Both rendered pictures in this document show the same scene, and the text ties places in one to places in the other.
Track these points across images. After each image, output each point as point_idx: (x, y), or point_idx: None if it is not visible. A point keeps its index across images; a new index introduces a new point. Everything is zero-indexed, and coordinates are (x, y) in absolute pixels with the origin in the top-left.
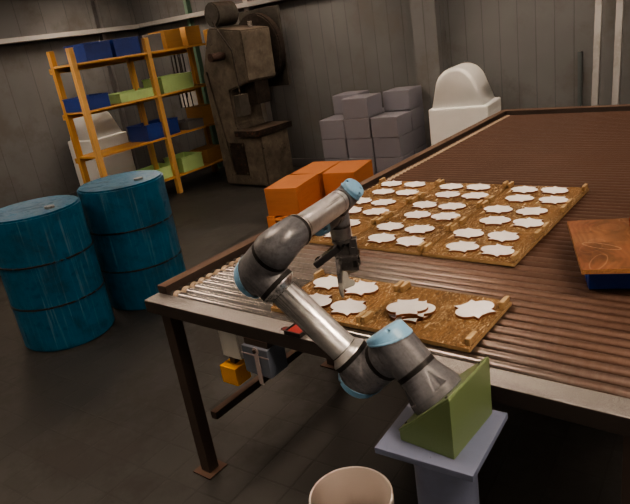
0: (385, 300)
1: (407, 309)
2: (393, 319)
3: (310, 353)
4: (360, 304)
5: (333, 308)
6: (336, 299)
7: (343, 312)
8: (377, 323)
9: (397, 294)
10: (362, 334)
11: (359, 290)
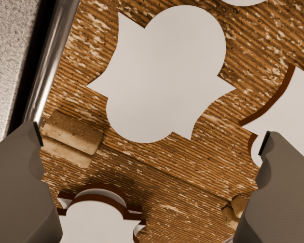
0: (192, 178)
1: (80, 233)
2: (77, 191)
3: None
4: (166, 127)
5: (153, 23)
6: (269, 25)
7: (109, 72)
8: (58, 161)
9: (218, 199)
10: (26, 118)
11: (286, 121)
